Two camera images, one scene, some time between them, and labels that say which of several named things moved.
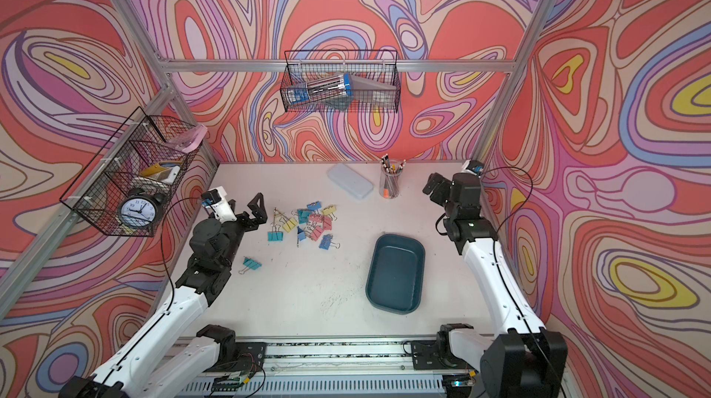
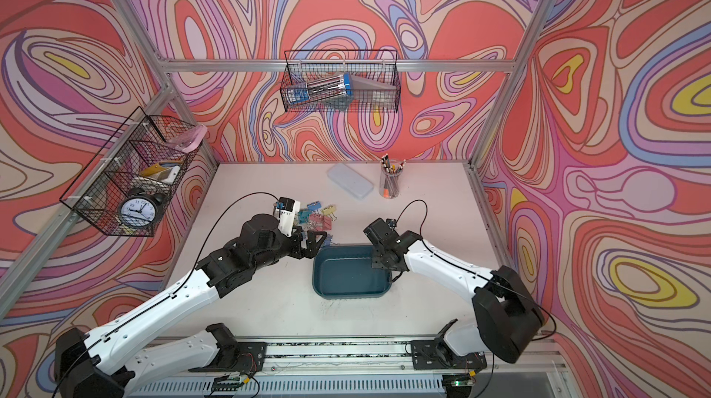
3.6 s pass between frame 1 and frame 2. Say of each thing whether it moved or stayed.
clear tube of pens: stayed
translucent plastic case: stayed
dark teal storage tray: moved
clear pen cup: stayed
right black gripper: moved
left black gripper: moved
